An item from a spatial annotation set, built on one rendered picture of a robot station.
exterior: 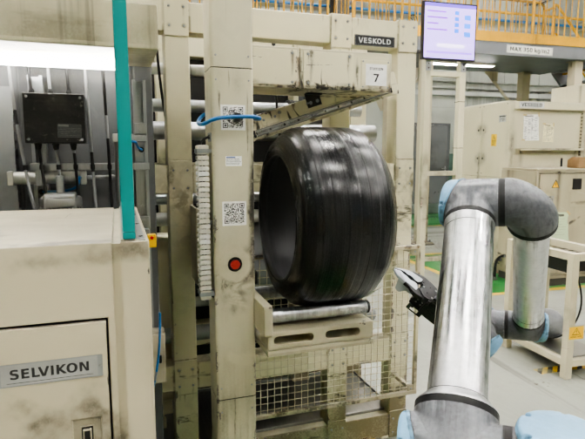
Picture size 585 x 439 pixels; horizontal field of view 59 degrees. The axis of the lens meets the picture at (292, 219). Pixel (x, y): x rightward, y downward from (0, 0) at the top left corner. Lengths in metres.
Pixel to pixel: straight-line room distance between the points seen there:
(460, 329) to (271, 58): 1.21
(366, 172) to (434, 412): 0.79
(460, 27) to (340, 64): 3.76
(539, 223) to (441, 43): 4.35
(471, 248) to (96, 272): 0.76
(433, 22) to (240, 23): 4.05
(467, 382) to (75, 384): 0.67
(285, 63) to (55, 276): 1.29
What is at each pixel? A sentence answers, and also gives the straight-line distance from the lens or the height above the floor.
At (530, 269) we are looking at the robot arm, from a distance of 1.47.
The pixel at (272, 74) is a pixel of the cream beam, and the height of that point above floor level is 1.68.
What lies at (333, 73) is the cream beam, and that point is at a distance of 1.98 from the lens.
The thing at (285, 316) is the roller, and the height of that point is 0.90.
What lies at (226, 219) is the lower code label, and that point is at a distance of 1.58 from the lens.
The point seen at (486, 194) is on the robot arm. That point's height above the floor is 1.31.
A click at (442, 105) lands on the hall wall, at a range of 12.70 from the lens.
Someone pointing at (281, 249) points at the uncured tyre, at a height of 1.04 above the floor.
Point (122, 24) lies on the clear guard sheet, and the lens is 0.85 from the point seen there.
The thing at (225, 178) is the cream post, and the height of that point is 1.33.
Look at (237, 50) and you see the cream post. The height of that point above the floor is 1.71.
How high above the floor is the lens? 1.40
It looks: 7 degrees down
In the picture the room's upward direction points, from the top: straight up
